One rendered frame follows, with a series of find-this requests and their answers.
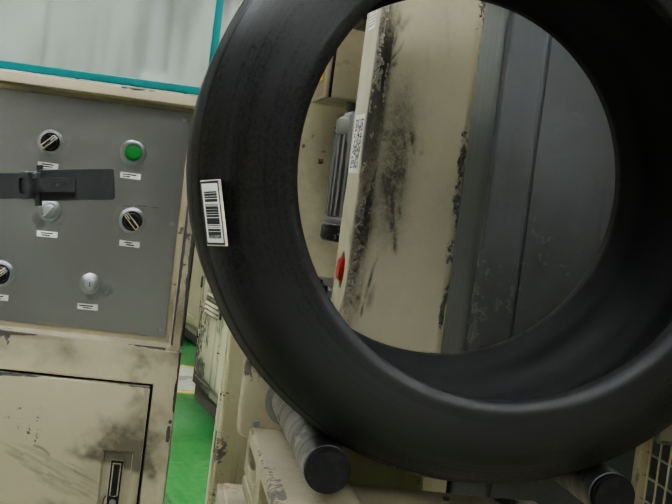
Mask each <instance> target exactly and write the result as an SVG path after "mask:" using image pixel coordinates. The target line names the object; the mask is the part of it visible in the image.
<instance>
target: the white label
mask: <svg viewBox="0 0 672 504"><path fill-rule="evenodd" d="M200 186H201V195H202V204H203V213H204V222H205V231H206V240H207V246H228V240H227V230H226V221H225V212H224V203H223V194H222V185H221V179H214V180H200Z"/></svg>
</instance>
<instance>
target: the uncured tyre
mask: <svg viewBox="0 0 672 504"><path fill-rule="evenodd" d="M402 1H406V0H243V2H242V3H241V5H240V6H239V8H238V10H237V11H236V13H235V15H234V16H233V18H232V20H231V22H230V23H229V25H228V27H227V29H226V31H225V33H224V35H223V37H222V39H221V41H220V43H219V45H218V47H217V49H216V51H215V53H214V55H213V57H212V59H211V61H210V64H209V66H208V69H207V71H206V73H205V76H204V79H203V81H202V84H201V87H200V90H199V94H198V97H197V100H196V104H195V108H194V112H193V117H192V122H191V127H190V133H189V140H188V149H187V165H186V187H187V201H188V210H189V218H190V224H191V229H192V234H193V238H194V243H195V246H196V250H197V254H198V257H199V260H200V263H201V266H202V269H203V272H204V274H205V277H206V280H207V282H208V285H209V287H210V290H211V292H212V294H213V297H214V299H215V302H216V304H217V306H218V308H219V311H220V313H221V315H222V317H223V319H224V321H225V323H226V325H227V326H228V328H229V330H230V332H231V334H232V335H233V337H234V339H235V340H236V342H237V344H238V345H239V347H240V348H241V350H242V351H243V353H244V354H245V356H246V357H247V359H248V360H249V361H250V363H251V364H252V365H253V367H254V368H255V369H256V371H257V372H258V373H259V374H260V376H261V377H262V378H263V379H264V380H265V382H266V383H267V384H268V385H269V386H270V387H271V388H272V389H273V390H274V391H275V392H276V394H277V395H278V396H279V397H280V398H281V399H282V400H283V401H284V402H286V403H287V404H288V405H289V406H290V407H291V408H292V409H293V410H294V411H295V412H297V413H298V414H299V415H300V416H301V417H303V418H304V419H305V420H306V421H308V422H309V423H310V424H312V425H313V426H314V427H316V428H317V429H318V430H320V431H321V432H323V433H324V434H326V435H327V436H329V437H330V438H332V439H333V440H335V441H337V442H338V443H340V444H342V445H344V446H345V447H347V448H349V449H351V450H353V451H355V452H357V453H359V454H361V455H363V456H365V457H367V458H369V459H372V460H374V461H376V462H379V463H381V464H385V463H388V464H390V465H393V466H396V467H399V468H402V469H405V470H408V471H411V472H415V473H418V474H422V475H426V476H424V477H429V478H434V479H440V480H446V481H454V482H464V483H511V482H523V481H532V480H540V479H546V478H551V477H556V476H561V475H565V474H569V473H573V472H576V471H580V470H583V469H586V468H589V467H592V466H595V465H598V464H600V463H603V462H605V461H608V460H610V459H613V458H615V457H617V456H619V455H621V454H624V453H626V452H628V451H630V450H632V449H633V448H635V447H637V446H639V445H641V444H643V443H644V442H646V441H648V440H649V439H651V438H653V437H654V436H656V435H657V434H659V433H660V432H662V431H663V430H665V429H666V428H668V427H669V426H670V425H672V0H479V1H483V2H487V3H491V4H494V5H497V6H500V7H502V8H505V9H508V10H510V11H512V12H514V13H517V14H518V15H520V16H522V17H524V18H526V19H528V20H529V21H531V22H533V23H534V24H536V25H537V26H539V27H540V28H542V29H543V30H544V31H546V32H547V33H548V34H550V35H551V36H552V37H553V38H554V39H556V40H557V41H558V42H559V43H560V44H561V45H562V46H563V47H564V48H565V49H566V50H567V51H568V52H569V53H570V54H571V56H572V57H573V58H574V59H575V60H576V62H577V63H578V64H579V65H580V67H581V68H582V70H583V71H584V72H585V74H586V76H587V77H588V79H589V80H590V82H591V84H592V85H593V87H594V89H595V91H596V93H597V95H598V97H599V99H600V102H601V104H602V107H603V109H604V112H605V115H606V118H607V121H608V124H609V128H610V132H611V136H612V142H613V148H614V157H615V190H614V199H613V205H612V211H611V215H610V219H609V223H608V226H607V229H606V233H605V235H604V238H603V241H602V243H601V245H600V248H599V250H598V252H597V254H596V256H595V258H594V260H593V262H592V264H591V265H590V267H589V269H588V270H587V272H586V273H585V275H584V276H583V278H582V279H581V281H580V282H579V283H578V285H577V286H576V287H575V288H574V290H573V291H572V292H571V293H570V294H569V295H568V297H567V298H566V299H565V300H564V301H563V302H562V303H561V304H560V305H559V306H558V307H557V308H555V309H554V310H553V311H552V312H551V313H550V314H548V315H547V316H546V317H545V318H543V319H542V320H540V321H539V322H538V323H536V324H535V325H533V326H532V327H530V328H528V329H527V330H525V331H523V332H521V333H519V334H517V335H515V336H513V337H511V338H509V339H507V340H504V341H502V342H499V343H496V344H493V345H490V346H487V347H483V348H479V349H475V350H470V351H463V352H454V353H425V352H416V351H410V350H405V349H400V348H397V347H393V346H389V345H386V344H383V343H381V342H378V341H376V340H373V339H371V338H369V337H367V336H364V335H362V334H361V333H359V332H357V331H355V330H353V329H352V328H350V326H349V325H348V324H347V323H346V322H345V320H344V319H343V318H342V316H341V315H340V313H339V312H338V311H337V309H336V308H335V306H334V305H333V303H332V301H331V300H330V298H329V296H328V295H327V293H326V291H325V289H324V287H323V285H322V283H321V281H320V279H319V277H318V275H317V273H316V270H315V268H314V265H313V263H312V260H311V257H310V254H309V251H308V248H307V245H306V241H305V237H304V233H303V229H302V224H301V218H300V211H299V202H298V184H297V175H298V158H299V149H300V142H301V137H302V132H303V127H304V123H305V119H306V116H307V112H308V109H309V106H310V103H311V100H312V97H313V95H314V92H315V90H316V87H317V85H318V83H319V81H320V79H321V77H322V75H323V73H324V71H325V69H326V67H327V65H328V63H329V62H330V60H331V58H332V57H333V55H334V53H335V52H336V50H337V49H338V47H339V46H340V45H341V43H342V42H343V40H344V39H345V38H346V36H347V35H348V34H349V33H350V31H351V30H352V29H353V28H354V27H355V26H356V24H357V23H358V22H359V21H360V20H361V19H362V18H363V17H364V16H365V15H366V14H368V13H370V12H372V11H375V10H377V9H380V8H382V7H385V6H388V5H391V4H394V3H398V2H402ZM214 179H221V185H222V194H223V203H224V212H225V221H226V230H227V240H228V246H207V240H206V231H205V222H204V213H203V204H202V195H201V186H200V180H214Z"/></svg>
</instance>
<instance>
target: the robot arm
mask: <svg viewBox="0 0 672 504"><path fill-rule="evenodd" d="M114 198H115V183H114V169H43V165H37V171H30V172H28V171H23V172H21V173H0V199H24V200H29V199H33V200H35V206H42V201H62V200H113V199H114Z"/></svg>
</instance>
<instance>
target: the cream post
mask: <svg viewBox="0 0 672 504"><path fill-rule="evenodd" d="M485 10H486V2H483V1H479V0H406V1H402V2H398V3H394V4H391V5H388V6H385V7H382V8H380V9H377V13H376V21H375V27H374V28H372V29H371V30H369V31H368V28H369V21H370V13H371V12H370V13H368V14H367V22H366V30H365V38H364V46H363V54H362V61H361V69H360V77H359V85H358V93H357V101H356V109H355V117H354V125H353V133H352V140H351V148H350V156H349V165H348V175H347V183H346V190H345V197H344V204H343V212H342V219H341V227H340V235H339V243H338V251H337V259H336V266H337V261H338V259H340V257H344V258H345V268H344V275H343V280H342V281H338V280H337V279H336V267H335V275H334V283H333V291H332V298H331V301H332V303H333V305H334V306H335V308H336V309H337V311H338V312H339V313H340V315H341V316H342V318H343V319H344V320H345V322H346V323H347V324H348V325H349V326H350V328H352V329H353V330H355V331H357V332H359V333H361V334H362V335H364V336H367V337H369V338H371V339H373V340H376V341H378V342H381V343H383V344H386V345H389V346H393V347H397V348H400V349H405V350H410V351H416V352H425V353H440V352H441V345H442V337H443V329H444V322H445V314H446V307H447V299H448V291H449V284H450V276H451V269H452V261H453V253H454V246H455V238H456V230H457V223H458V215H459V208H460V200H461V192H462V185H463V177H464V170H465V162H466V154H467V147H468V139H469V132H470V124H471V116H472V109H473V101H474V94H475V86H476V78H477V71H478V63H479V56H480V48H481V40H482V33H483V25H484V18H485ZM363 113H365V120H364V128H363V136H362V144H361V151H360V159H359V167H358V173H349V167H350V159H351V151H352V143H353V135H354V128H355V120H356V115H359V114H363ZM341 447H342V446H341ZM342 449H343V451H344V452H345V454H346V455H347V457H348V459H349V462H350V465H351V475H350V478H349V483H350V484H353V485H364V486H375V487H386V488H396V489H407V490H418V491H422V489H423V481H424V476H419V475H415V474H411V473H407V472H404V471H401V470H397V469H394V468H391V467H389V466H386V465H383V464H381V463H379V462H376V461H374V460H372V459H369V458H367V457H365V456H363V455H361V454H359V453H357V452H355V451H353V450H351V449H349V448H347V447H342Z"/></svg>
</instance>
